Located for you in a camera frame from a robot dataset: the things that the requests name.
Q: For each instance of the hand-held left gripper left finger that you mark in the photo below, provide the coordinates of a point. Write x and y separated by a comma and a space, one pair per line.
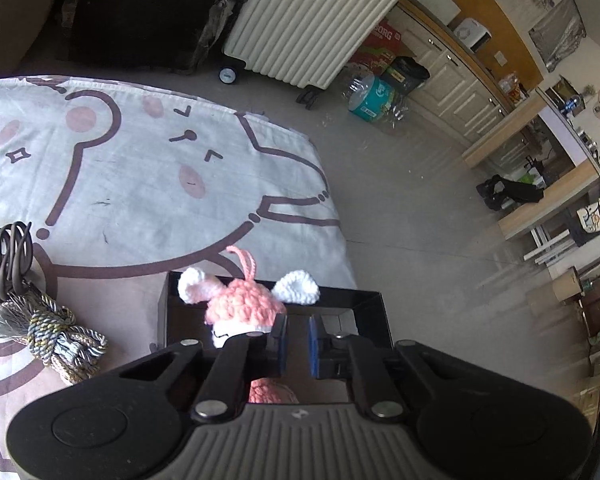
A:
280, 352

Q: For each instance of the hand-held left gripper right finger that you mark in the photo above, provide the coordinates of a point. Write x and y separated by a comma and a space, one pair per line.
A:
314, 355

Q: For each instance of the pink crochet doll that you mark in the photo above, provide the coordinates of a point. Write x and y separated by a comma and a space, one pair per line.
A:
240, 305

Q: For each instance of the black cardboard box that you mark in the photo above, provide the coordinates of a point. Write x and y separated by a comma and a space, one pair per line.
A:
367, 312

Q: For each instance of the printed cartoon blanket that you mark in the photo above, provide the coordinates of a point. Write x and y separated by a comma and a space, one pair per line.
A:
130, 185

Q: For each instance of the pack of water bottles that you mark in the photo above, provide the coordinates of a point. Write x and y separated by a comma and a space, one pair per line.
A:
372, 100

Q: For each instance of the wooden table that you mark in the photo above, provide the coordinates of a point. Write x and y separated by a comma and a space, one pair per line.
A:
555, 200

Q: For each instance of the black trash bin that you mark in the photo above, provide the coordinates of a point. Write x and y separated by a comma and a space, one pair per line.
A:
405, 75

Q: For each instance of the cream kitchen cabinet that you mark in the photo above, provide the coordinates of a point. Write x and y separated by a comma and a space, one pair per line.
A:
460, 95

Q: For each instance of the white printed tote bag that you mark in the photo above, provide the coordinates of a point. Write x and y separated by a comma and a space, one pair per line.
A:
595, 216

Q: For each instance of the red cardboard carton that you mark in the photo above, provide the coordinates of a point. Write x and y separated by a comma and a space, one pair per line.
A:
377, 47

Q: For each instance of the white oil radiator heater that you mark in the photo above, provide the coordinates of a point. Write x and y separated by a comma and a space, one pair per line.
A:
305, 25

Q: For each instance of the colourful snack bag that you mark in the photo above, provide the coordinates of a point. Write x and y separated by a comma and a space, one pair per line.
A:
511, 87

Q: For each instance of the camouflage cloth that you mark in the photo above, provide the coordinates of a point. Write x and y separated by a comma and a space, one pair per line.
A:
217, 20

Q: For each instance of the white countertop appliance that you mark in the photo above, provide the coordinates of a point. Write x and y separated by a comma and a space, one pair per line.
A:
471, 35

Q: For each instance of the wall socket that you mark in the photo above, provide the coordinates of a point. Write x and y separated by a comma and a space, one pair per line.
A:
501, 58

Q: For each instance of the grey wall poster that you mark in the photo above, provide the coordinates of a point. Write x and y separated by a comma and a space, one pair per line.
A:
560, 32

